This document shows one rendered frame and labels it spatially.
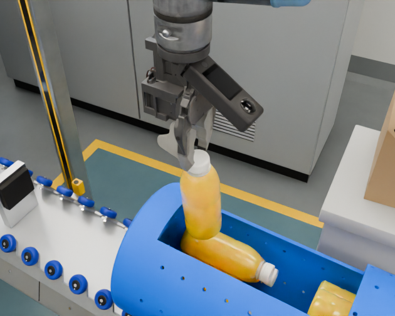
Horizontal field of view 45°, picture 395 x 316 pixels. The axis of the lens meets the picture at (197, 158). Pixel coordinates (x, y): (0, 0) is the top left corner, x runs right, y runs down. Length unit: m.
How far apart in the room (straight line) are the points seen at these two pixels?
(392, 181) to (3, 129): 2.62
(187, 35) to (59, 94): 0.93
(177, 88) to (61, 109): 0.88
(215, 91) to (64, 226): 0.77
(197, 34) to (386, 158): 0.52
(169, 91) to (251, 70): 1.72
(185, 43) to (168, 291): 0.44
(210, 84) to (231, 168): 2.13
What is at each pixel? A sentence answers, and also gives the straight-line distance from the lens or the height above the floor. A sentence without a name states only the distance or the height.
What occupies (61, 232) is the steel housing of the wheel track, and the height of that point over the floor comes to 0.93.
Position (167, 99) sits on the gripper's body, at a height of 1.51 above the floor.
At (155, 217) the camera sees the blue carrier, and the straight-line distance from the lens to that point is 0.88.
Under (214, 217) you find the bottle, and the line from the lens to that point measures 0.84.
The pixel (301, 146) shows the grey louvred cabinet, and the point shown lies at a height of 0.28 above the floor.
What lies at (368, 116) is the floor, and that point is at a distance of 3.30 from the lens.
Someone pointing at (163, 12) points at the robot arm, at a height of 1.64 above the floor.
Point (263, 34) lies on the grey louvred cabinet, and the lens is 2.25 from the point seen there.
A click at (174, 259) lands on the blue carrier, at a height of 1.21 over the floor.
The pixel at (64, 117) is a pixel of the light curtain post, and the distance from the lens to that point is 1.54.
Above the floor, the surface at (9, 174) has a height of 1.08.
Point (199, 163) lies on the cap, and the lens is 0.75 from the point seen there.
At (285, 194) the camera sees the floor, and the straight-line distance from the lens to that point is 2.64.
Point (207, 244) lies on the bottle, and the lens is 0.97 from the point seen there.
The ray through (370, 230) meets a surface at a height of 1.14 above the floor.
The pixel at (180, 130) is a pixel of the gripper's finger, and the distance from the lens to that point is 0.66.
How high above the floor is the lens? 1.90
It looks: 43 degrees down
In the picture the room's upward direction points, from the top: straight up
